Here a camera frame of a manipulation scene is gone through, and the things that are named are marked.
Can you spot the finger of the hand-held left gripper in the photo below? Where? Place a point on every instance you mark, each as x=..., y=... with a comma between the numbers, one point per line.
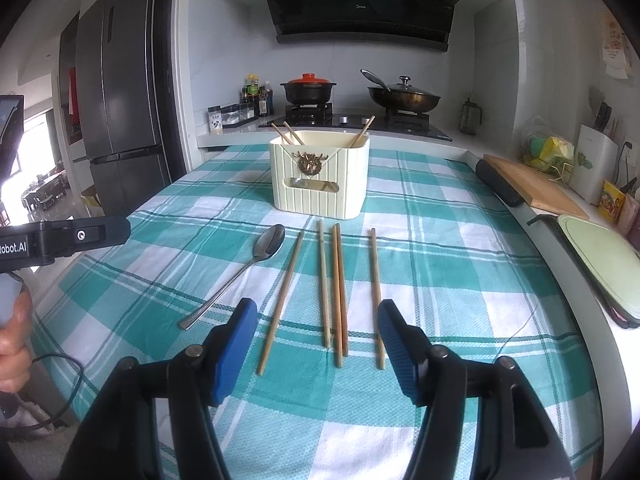
x=95, y=234

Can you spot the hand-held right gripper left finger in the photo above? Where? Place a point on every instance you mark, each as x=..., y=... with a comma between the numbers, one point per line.
x=235, y=345

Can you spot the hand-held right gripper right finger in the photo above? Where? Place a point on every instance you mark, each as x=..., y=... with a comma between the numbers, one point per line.
x=400, y=350

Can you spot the pale wooden chopstick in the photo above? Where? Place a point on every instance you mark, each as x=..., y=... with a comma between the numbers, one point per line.
x=324, y=285

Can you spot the large metal spoon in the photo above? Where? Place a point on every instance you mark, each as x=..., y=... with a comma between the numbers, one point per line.
x=270, y=242

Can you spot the cream ribbed utensil holder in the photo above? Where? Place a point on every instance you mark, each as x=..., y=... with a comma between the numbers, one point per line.
x=345, y=180

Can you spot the person's left hand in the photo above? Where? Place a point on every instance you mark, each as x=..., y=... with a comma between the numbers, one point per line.
x=15, y=360

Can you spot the cardboard box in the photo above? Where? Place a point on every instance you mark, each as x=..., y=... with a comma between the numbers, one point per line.
x=92, y=202

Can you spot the wooden furniture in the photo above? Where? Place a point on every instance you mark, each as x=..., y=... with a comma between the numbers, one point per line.
x=42, y=192

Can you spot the teal checked tablecloth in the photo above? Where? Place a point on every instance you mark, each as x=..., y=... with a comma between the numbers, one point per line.
x=450, y=260

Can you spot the red hanging cloth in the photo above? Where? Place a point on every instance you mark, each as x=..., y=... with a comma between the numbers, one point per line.
x=73, y=100

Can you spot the grey refrigerator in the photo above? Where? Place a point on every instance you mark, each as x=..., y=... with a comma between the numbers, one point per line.
x=125, y=85

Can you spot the black-capped spice jar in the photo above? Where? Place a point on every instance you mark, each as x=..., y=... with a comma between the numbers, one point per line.
x=215, y=120

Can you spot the clear spice jar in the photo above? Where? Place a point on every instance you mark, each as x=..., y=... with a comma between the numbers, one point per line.
x=232, y=116

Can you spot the dark wooden cabinet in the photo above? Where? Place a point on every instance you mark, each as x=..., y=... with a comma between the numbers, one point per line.
x=67, y=50

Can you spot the black oblong pad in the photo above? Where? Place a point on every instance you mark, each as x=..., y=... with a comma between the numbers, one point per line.
x=500, y=182

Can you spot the black tray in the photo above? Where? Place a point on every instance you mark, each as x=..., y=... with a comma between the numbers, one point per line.
x=582, y=272

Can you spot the dark sauce bottle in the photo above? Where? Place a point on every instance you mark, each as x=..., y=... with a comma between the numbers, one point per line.
x=264, y=102

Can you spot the yellow-capped condiment bottle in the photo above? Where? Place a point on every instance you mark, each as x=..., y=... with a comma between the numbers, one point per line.
x=251, y=87

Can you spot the wooden cutting board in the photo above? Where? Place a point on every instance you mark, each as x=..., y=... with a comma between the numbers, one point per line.
x=545, y=190

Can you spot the green cutting board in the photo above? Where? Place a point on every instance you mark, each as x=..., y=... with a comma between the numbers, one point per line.
x=605, y=260

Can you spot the black gas cooktop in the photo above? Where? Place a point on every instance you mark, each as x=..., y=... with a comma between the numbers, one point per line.
x=330, y=119

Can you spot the dark glass kettle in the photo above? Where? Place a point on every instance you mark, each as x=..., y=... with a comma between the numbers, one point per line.
x=470, y=117

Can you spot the plastic bag of sponges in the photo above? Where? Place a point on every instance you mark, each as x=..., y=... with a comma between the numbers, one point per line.
x=550, y=150

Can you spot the wok with glass lid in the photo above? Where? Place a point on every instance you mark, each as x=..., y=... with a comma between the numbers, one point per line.
x=405, y=100

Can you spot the black clay pot red lid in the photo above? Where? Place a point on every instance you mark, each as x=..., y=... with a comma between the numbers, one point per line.
x=307, y=92

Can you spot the yellow printed cup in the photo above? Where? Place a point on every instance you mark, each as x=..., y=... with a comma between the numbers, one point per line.
x=611, y=202

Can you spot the white knife block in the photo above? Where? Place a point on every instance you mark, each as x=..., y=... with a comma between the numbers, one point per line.
x=592, y=160

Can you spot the black range hood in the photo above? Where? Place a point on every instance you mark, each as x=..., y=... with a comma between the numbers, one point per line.
x=360, y=15

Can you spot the black door frame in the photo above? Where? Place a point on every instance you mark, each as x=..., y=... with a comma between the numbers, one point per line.
x=167, y=85

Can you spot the white wall outlet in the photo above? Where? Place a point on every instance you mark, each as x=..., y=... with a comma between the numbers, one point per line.
x=629, y=150

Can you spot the printed wall towel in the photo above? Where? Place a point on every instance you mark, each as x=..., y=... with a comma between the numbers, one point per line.
x=614, y=45

